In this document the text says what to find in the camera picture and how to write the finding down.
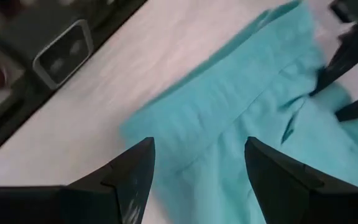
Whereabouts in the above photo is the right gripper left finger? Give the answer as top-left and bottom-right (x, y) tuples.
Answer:
(63, 136), (156, 224)

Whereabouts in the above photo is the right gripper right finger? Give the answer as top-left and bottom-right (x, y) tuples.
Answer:
(244, 136), (358, 224)

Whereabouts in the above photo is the teal garment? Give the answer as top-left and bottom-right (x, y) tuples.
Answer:
(119, 0), (358, 224)

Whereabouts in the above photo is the silver framed table camera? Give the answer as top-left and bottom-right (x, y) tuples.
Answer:
(32, 19), (94, 91)

